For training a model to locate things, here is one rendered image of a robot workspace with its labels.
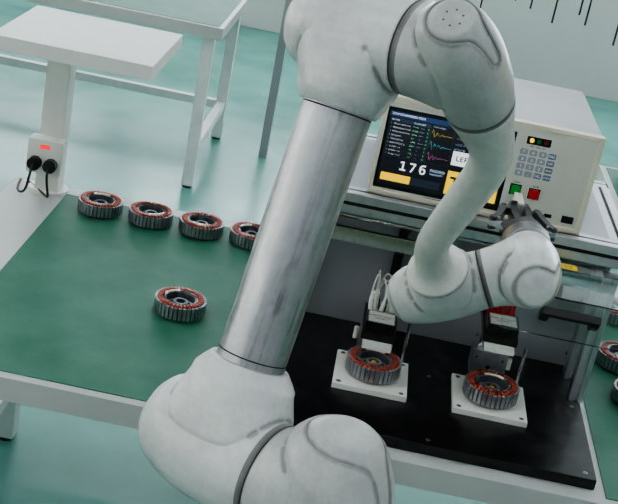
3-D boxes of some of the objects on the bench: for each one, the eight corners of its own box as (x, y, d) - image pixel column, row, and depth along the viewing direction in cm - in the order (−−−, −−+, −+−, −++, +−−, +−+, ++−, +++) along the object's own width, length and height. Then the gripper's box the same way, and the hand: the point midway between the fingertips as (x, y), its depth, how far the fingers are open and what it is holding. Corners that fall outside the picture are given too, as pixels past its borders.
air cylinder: (502, 379, 262) (509, 356, 260) (467, 371, 262) (473, 348, 260) (501, 368, 266) (507, 345, 264) (467, 361, 266) (473, 338, 264)
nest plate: (405, 402, 244) (406, 397, 244) (331, 387, 244) (332, 381, 244) (407, 368, 258) (408, 363, 258) (336, 353, 258) (337, 348, 258)
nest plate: (526, 428, 244) (527, 422, 243) (451, 412, 244) (452, 407, 243) (521, 392, 257) (523, 387, 257) (450, 377, 258) (452, 372, 257)
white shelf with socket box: (127, 254, 291) (153, 66, 274) (-27, 222, 292) (-10, 33, 275) (158, 205, 323) (183, 34, 306) (20, 176, 324) (37, 4, 307)
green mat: (245, 422, 230) (245, 421, 230) (-74, 355, 232) (-74, 354, 232) (298, 242, 317) (298, 241, 317) (66, 194, 319) (66, 193, 319)
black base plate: (593, 490, 231) (597, 480, 230) (257, 419, 232) (259, 409, 231) (569, 375, 274) (572, 366, 273) (286, 316, 276) (288, 307, 275)
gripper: (483, 254, 221) (479, 210, 243) (555, 269, 221) (544, 223, 243) (493, 216, 218) (488, 174, 240) (566, 230, 218) (554, 188, 240)
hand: (517, 205), depth 238 cm, fingers closed
